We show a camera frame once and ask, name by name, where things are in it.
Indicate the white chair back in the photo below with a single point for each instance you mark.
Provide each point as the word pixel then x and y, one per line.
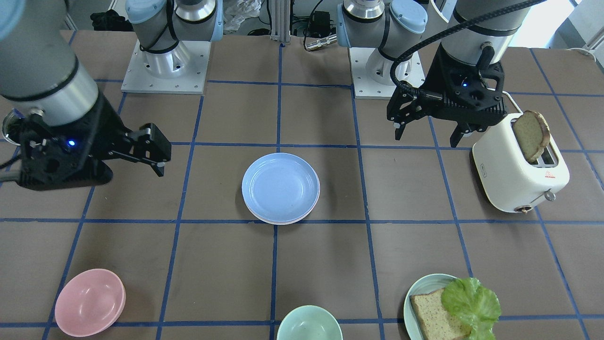
pixel 439 13

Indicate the green bowl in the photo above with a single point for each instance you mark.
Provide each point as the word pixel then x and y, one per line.
pixel 309 322

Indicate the pink plate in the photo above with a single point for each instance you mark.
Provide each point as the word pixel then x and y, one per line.
pixel 281 221

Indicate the bread slice on plate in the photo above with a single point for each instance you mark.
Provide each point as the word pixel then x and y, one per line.
pixel 435 322

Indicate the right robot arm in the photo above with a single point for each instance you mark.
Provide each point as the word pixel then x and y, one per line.
pixel 40 73

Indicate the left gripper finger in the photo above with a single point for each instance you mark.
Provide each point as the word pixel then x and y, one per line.
pixel 399 129
pixel 461 130

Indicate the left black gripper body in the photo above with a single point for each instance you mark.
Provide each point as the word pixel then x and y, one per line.
pixel 437 71

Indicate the green lettuce leaf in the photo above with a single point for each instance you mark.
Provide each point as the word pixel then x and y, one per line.
pixel 475 306

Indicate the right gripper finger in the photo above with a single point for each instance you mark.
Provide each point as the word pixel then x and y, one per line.
pixel 159 168

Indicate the blue saucepan with lid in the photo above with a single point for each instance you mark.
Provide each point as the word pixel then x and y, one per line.
pixel 9 127

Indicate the blue plate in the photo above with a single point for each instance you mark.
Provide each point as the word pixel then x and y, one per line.
pixel 280 185

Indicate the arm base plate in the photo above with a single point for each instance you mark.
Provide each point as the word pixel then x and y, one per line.
pixel 180 71
pixel 371 73

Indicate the toast slice in toaster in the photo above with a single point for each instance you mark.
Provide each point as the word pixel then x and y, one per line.
pixel 532 133

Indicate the white toaster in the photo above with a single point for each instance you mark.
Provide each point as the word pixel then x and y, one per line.
pixel 510 183

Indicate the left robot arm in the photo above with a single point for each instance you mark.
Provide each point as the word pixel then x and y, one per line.
pixel 395 29

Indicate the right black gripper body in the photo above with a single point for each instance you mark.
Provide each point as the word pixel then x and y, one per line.
pixel 104 126

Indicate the green plate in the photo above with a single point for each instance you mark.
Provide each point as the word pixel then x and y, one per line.
pixel 426 284

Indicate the pink bowl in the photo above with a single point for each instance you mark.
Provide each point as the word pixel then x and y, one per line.
pixel 90 303

